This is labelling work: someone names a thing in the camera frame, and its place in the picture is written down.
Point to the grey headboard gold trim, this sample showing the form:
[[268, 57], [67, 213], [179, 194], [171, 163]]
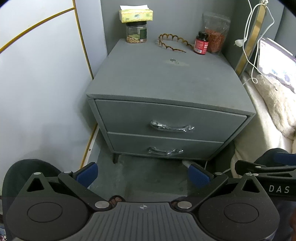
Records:
[[251, 39]]

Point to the yellow tissue box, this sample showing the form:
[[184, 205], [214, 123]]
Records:
[[136, 15]]

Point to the person's dark trouser leg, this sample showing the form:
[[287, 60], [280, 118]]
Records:
[[20, 173]]

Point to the clear pouch red contents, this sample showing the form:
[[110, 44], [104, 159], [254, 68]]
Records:
[[218, 37]]

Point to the red supplement bottle black cap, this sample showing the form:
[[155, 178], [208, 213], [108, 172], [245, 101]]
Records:
[[200, 45]]

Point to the brown wavy headband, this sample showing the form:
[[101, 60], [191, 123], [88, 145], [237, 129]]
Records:
[[172, 35]]

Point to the lit tablet screen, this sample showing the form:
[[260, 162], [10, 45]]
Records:
[[277, 60]]

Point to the cream fleece blanket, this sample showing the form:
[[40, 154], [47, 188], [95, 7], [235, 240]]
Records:
[[277, 104]]

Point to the beige bed sheet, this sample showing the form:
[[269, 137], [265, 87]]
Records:
[[256, 129]]

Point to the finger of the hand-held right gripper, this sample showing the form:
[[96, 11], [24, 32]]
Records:
[[281, 156], [266, 169]]

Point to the glass jar black lid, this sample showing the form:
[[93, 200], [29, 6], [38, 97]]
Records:
[[136, 33]]

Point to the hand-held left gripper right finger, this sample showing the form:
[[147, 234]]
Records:
[[198, 176]]

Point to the grey nightstand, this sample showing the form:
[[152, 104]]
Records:
[[161, 78]]

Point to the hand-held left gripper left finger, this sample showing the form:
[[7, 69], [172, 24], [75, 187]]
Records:
[[86, 175]]

